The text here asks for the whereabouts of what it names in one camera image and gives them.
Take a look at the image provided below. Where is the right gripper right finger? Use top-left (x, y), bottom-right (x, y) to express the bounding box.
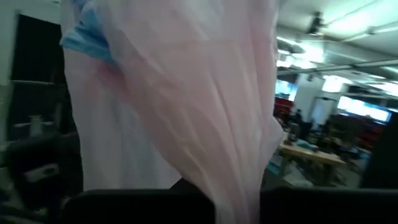
top-left (261, 186), bottom-right (398, 224)

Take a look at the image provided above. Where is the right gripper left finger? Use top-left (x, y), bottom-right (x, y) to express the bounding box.
top-left (63, 179), bottom-right (215, 224)

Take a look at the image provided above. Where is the translucent pink trash bag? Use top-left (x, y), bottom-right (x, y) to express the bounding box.
top-left (60, 0), bottom-right (284, 224)

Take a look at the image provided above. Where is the long wooden table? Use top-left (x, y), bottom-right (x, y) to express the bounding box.
top-left (277, 141), bottom-right (348, 186)

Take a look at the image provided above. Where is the person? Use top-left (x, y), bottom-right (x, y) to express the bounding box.
top-left (290, 108), bottom-right (307, 139)

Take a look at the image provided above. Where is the wide black partition panel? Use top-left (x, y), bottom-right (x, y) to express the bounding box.
top-left (11, 14), bottom-right (68, 85)

